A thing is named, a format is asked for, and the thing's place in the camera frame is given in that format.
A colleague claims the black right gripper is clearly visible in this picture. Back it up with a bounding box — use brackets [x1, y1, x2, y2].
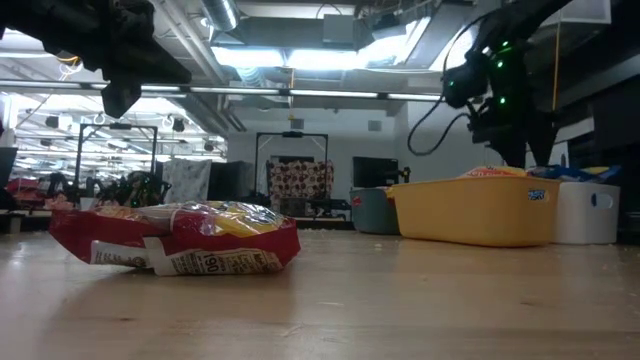
[469, 37, 561, 169]

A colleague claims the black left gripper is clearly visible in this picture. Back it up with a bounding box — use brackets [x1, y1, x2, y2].
[82, 0, 194, 119]

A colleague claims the blue Maruchan noodle pack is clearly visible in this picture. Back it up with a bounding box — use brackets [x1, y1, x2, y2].
[528, 164, 622, 184]

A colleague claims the red and yellow noodle pack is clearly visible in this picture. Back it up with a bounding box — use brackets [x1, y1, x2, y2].
[48, 200, 302, 277]

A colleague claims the orange Maruchan noodle pack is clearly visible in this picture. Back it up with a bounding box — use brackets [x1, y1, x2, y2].
[459, 166, 529, 180]

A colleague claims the white plastic bin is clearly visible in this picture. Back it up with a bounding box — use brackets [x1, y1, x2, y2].
[552, 180, 621, 245]

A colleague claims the yellow plastic bin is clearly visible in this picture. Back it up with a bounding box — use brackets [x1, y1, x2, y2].
[388, 176, 561, 248]

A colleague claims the white cloth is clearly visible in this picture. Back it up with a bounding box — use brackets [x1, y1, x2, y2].
[162, 158, 212, 204]

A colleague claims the dark box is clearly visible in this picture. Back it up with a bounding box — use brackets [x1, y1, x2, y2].
[208, 160, 256, 194]

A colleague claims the bright ceiling light panel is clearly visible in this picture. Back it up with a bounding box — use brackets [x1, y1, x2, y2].
[212, 17, 434, 71]

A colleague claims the white ceiling unit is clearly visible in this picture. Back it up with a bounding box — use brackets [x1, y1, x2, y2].
[542, 0, 612, 27]

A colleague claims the black monitor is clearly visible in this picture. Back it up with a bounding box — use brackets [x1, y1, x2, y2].
[352, 156, 400, 189]

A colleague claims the long ceiling light bar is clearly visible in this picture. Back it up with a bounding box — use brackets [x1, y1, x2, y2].
[0, 79, 444, 103]

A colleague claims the gray plastic bin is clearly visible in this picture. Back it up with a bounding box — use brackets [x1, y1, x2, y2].
[349, 186, 401, 235]

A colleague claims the red patterned cloth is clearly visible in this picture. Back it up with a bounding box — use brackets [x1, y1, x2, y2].
[266, 159, 335, 200]

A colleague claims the gray ceiling box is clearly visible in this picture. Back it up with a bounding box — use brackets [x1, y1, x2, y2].
[322, 13, 356, 44]

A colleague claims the dark screen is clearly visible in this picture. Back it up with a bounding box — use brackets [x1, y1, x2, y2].
[0, 147, 19, 189]

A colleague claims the background table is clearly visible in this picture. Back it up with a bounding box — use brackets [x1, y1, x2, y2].
[0, 208, 59, 234]

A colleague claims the silver ventilation duct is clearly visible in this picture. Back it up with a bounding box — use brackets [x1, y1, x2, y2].
[202, 0, 241, 32]

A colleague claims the yellow hanging cable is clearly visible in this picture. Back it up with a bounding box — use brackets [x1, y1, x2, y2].
[551, 19, 561, 114]

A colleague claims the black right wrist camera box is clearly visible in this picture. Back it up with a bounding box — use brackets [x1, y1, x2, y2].
[442, 53, 490, 110]

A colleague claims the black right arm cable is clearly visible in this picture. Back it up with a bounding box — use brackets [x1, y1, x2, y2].
[407, 12, 476, 157]

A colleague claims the tall black frame stand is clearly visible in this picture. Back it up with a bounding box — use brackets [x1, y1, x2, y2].
[74, 123, 159, 201]

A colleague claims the black metal frame stand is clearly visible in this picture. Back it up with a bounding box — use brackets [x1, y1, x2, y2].
[254, 131, 330, 204]

